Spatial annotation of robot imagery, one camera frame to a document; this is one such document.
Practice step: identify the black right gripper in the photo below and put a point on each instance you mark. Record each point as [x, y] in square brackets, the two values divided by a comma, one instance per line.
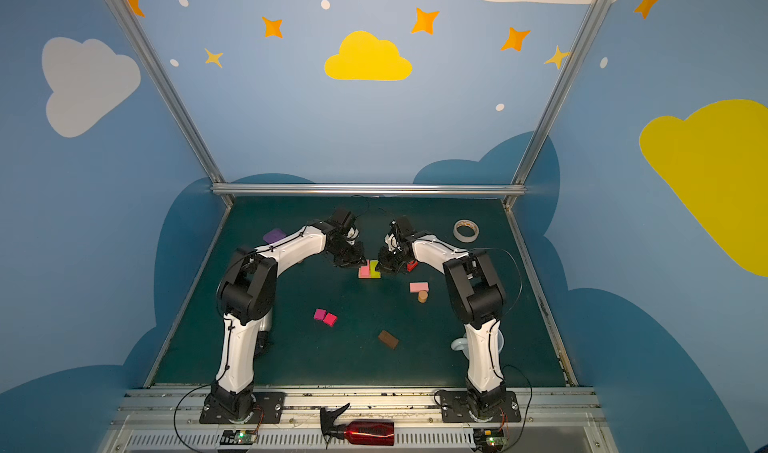
[390, 256]

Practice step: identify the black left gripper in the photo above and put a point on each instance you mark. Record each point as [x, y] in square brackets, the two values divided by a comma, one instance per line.
[349, 253]

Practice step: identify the yellow-green wood block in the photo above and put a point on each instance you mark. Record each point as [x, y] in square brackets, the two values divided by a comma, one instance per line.
[374, 272]

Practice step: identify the light pink wood block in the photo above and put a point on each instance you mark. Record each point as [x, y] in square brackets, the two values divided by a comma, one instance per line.
[416, 287]

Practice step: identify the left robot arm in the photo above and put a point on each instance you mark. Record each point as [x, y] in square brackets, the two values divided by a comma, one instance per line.
[245, 298]

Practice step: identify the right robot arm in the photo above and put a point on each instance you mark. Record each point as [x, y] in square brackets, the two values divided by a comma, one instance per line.
[477, 298]

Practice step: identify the magenta cube block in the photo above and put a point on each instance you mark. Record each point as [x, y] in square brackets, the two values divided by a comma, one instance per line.
[320, 314]

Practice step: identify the dark pink cube block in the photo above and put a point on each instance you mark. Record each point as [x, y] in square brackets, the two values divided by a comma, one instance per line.
[330, 319]

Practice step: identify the brown wood block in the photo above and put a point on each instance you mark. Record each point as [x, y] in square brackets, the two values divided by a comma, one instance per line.
[388, 339]

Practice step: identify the purple pink toy spatula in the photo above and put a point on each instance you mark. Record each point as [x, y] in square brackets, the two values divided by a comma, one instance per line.
[274, 236]

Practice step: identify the white tape roll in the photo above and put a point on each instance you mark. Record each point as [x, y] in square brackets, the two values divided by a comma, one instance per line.
[466, 231]

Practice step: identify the light blue mug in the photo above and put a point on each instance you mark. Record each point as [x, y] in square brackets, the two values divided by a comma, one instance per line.
[460, 345]

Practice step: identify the red spray bottle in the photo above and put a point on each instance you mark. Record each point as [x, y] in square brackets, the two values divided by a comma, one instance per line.
[367, 432]

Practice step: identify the right controller board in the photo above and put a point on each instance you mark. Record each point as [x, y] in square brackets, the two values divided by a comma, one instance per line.
[488, 441]

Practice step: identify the controller board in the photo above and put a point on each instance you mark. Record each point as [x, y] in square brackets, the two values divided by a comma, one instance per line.
[488, 441]
[238, 437]

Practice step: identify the left controller board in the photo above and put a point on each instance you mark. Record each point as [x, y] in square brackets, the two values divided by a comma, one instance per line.
[238, 437]

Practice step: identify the aluminium frame rail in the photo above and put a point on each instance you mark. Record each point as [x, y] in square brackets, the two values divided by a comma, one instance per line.
[420, 190]

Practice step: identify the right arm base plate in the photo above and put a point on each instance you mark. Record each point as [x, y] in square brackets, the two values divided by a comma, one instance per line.
[454, 407]

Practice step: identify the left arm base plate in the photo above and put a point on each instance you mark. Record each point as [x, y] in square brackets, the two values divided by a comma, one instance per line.
[270, 406]

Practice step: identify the aluminium corner post right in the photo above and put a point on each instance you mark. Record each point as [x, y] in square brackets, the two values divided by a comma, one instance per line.
[584, 38]

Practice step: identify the aluminium corner post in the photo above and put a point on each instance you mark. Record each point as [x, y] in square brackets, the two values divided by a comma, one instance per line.
[130, 25]
[584, 38]

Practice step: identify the aluminium corner post left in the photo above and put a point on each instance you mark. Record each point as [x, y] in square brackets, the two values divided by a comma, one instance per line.
[130, 25]

